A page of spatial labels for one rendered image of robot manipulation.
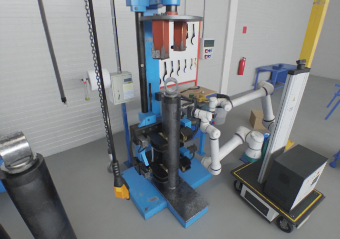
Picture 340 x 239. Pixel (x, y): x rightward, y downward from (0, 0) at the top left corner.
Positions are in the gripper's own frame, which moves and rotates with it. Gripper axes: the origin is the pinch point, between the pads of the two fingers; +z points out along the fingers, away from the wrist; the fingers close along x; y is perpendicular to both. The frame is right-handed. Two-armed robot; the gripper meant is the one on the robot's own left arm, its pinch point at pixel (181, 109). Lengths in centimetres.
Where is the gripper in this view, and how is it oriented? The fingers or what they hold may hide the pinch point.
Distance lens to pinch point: 192.1
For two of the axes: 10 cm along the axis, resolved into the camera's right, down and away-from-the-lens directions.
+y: -5.3, 3.6, -7.7
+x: 0.0, 9.1, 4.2
